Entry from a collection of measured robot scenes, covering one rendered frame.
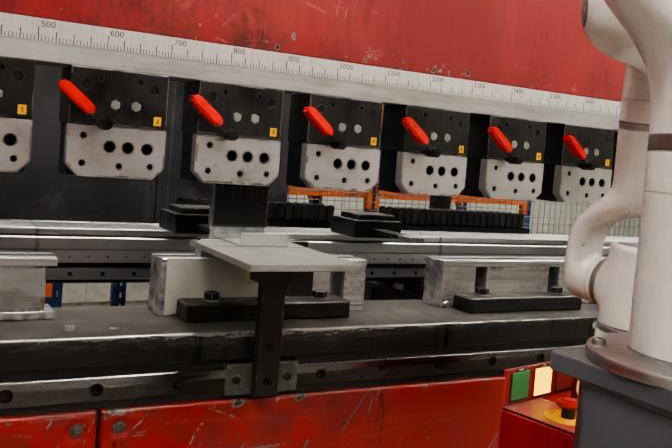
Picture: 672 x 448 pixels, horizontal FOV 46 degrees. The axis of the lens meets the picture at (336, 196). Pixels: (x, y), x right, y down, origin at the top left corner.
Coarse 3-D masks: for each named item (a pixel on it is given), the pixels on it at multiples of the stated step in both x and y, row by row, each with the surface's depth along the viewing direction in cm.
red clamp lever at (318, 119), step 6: (306, 108) 134; (312, 108) 133; (306, 114) 134; (312, 114) 133; (318, 114) 134; (312, 120) 134; (318, 120) 134; (324, 120) 134; (318, 126) 134; (324, 126) 134; (330, 126) 135; (324, 132) 135; (330, 132) 135; (330, 138) 136; (336, 138) 136; (330, 144) 139; (336, 144) 136; (342, 144) 136
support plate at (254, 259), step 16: (192, 240) 130; (208, 240) 132; (224, 240) 134; (224, 256) 117; (240, 256) 116; (256, 256) 117; (272, 256) 119; (288, 256) 120; (304, 256) 121; (320, 256) 123
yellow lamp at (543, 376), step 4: (540, 368) 131; (544, 368) 132; (548, 368) 133; (536, 372) 131; (540, 372) 131; (544, 372) 132; (548, 372) 133; (536, 376) 131; (540, 376) 132; (544, 376) 132; (548, 376) 133; (536, 380) 131; (540, 380) 132; (544, 380) 132; (548, 380) 133; (536, 384) 131; (540, 384) 132; (544, 384) 132; (548, 384) 133; (536, 388) 131; (540, 388) 132; (544, 388) 133; (548, 388) 133; (536, 392) 131; (540, 392) 132; (544, 392) 133; (548, 392) 133
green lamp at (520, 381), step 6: (522, 372) 128; (528, 372) 129; (516, 378) 127; (522, 378) 128; (528, 378) 129; (516, 384) 127; (522, 384) 128; (528, 384) 130; (516, 390) 128; (522, 390) 129; (516, 396) 128; (522, 396) 129
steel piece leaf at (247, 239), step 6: (246, 234) 128; (252, 234) 128; (258, 234) 129; (264, 234) 129; (270, 234) 130; (276, 234) 130; (282, 234) 131; (288, 234) 131; (228, 240) 133; (234, 240) 133; (240, 240) 127; (246, 240) 128; (252, 240) 128; (258, 240) 129; (264, 240) 129; (270, 240) 130; (276, 240) 130; (282, 240) 131; (288, 240) 131; (246, 246) 128; (252, 246) 128; (258, 246) 129; (264, 246) 129; (270, 246) 130; (276, 246) 130; (282, 246) 131
